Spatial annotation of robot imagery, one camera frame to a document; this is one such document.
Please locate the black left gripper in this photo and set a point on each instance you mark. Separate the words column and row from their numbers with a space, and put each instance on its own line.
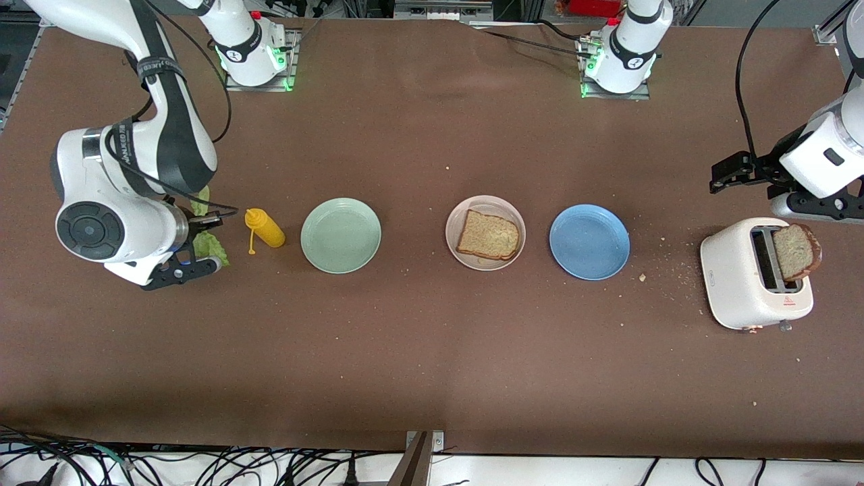
column 771, row 164

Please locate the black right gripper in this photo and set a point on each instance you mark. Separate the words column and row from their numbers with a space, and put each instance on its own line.
column 200, row 225

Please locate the green lettuce leaf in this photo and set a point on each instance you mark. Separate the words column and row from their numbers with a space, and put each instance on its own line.
column 212, row 246

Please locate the yellow mustard squeeze bottle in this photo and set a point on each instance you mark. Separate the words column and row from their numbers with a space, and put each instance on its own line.
column 268, row 233

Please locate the brown bread slice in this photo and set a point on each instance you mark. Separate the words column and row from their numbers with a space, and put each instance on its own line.
column 796, row 253
column 489, row 236

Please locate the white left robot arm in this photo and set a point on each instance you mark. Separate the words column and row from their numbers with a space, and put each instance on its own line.
column 631, row 47

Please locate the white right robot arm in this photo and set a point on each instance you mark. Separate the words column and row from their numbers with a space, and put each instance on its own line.
column 94, row 233

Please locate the light green plate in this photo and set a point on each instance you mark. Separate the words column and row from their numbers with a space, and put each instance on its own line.
column 341, row 236

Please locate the blue plate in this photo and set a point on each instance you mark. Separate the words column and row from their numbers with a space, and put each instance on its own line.
column 589, row 243

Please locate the beige plate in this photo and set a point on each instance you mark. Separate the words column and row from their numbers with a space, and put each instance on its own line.
column 493, row 204

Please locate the white toaster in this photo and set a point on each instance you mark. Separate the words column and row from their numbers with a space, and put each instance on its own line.
column 732, row 283

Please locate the red background object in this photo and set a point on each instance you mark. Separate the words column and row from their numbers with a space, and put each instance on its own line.
column 594, row 7

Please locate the black power plug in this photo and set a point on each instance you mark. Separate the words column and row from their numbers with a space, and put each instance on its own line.
column 351, row 476

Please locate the dark grey metal beam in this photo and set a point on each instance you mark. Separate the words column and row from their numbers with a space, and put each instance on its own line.
column 413, row 466

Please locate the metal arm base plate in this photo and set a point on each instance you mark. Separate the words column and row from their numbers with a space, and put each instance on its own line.
column 641, row 96
column 290, row 74

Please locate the aluminium frame profile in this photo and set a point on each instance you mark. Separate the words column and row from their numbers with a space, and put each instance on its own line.
column 823, row 35

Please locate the grey metal background frame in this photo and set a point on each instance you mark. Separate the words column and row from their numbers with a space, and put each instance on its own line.
column 442, row 10

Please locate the silver metal bracket plate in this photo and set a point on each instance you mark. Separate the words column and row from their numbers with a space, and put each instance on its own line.
column 437, row 442

